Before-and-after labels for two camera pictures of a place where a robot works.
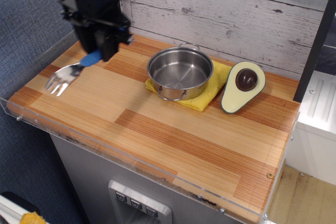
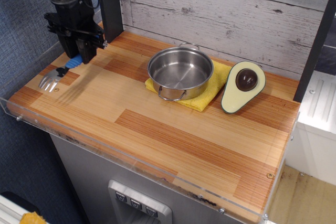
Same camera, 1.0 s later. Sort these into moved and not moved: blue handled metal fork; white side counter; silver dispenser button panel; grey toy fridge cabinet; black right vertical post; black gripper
Moved: blue handled metal fork; black gripper
Not moved: silver dispenser button panel; white side counter; grey toy fridge cabinet; black right vertical post
